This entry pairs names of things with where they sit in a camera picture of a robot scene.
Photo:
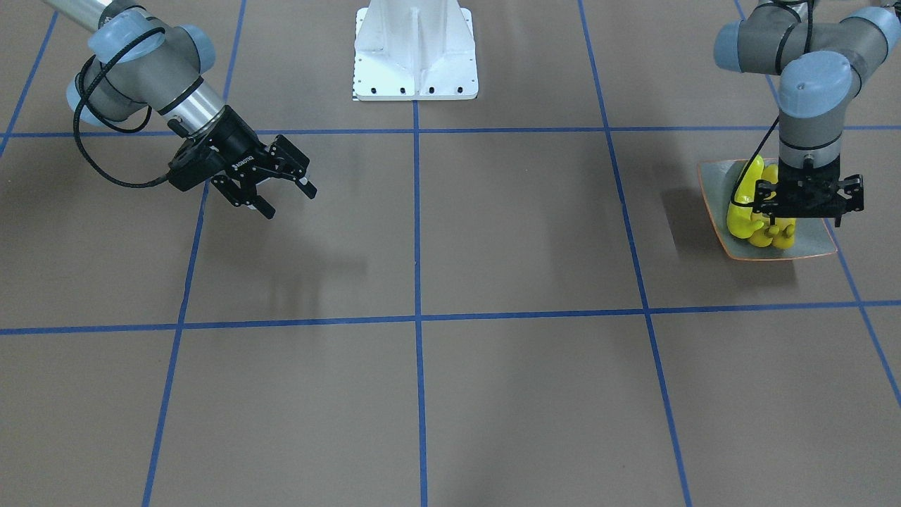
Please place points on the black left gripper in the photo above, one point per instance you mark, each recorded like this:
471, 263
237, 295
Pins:
853, 191

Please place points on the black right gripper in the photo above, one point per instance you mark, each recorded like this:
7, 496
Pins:
236, 148

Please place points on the bright yellow banana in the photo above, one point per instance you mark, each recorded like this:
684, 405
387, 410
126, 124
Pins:
740, 219

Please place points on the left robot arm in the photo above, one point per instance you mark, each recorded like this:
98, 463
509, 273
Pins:
821, 68

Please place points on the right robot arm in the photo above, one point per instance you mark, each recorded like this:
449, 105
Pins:
140, 63

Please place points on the grey square plate orange rim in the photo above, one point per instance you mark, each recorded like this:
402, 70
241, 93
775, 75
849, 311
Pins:
717, 179

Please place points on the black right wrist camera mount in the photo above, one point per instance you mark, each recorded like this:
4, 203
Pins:
190, 166

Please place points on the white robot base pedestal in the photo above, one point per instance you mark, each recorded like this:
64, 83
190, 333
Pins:
414, 51

